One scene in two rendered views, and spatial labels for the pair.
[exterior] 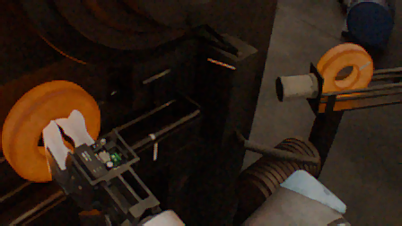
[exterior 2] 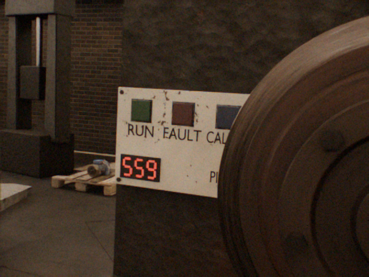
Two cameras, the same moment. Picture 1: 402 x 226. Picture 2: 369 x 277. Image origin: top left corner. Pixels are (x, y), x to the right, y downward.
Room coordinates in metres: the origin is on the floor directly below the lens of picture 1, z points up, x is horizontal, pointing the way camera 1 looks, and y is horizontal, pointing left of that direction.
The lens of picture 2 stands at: (0.15, -0.33, 1.24)
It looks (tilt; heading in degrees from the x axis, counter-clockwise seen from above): 6 degrees down; 65
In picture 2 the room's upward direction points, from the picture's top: 3 degrees clockwise
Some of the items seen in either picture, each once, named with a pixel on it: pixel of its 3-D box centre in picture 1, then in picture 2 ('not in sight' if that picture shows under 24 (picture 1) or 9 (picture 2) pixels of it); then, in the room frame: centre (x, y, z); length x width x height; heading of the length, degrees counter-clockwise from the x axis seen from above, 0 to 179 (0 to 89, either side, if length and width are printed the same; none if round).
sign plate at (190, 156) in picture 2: not in sight; (183, 142); (0.47, 0.36, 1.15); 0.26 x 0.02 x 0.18; 135
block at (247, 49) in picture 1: (222, 91); not in sight; (0.81, -0.12, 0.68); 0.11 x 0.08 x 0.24; 45
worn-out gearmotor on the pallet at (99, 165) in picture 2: not in sight; (102, 167); (1.46, 4.73, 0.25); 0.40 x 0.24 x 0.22; 45
